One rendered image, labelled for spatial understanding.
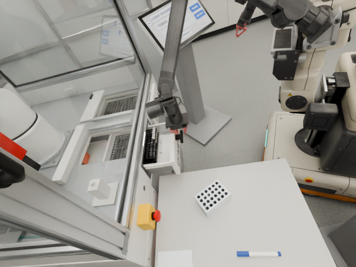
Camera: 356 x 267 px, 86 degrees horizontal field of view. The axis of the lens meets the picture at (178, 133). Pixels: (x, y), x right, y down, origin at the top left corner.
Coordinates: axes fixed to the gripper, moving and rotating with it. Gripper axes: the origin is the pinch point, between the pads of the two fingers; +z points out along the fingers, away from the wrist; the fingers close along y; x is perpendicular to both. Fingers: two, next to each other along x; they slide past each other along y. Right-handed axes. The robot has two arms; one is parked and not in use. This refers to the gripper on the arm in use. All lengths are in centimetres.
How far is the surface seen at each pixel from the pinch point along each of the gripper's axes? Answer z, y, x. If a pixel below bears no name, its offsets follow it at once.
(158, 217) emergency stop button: 0.3, 9.8, 37.1
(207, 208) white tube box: 12.2, -6.5, 31.9
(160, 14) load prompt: -25, 6, -89
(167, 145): 5.8, 9.0, 1.5
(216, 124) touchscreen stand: 87, -19, -82
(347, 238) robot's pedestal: 70, -74, 36
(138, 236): 0.5, 16.9, 42.6
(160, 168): 2.2, 10.7, 15.9
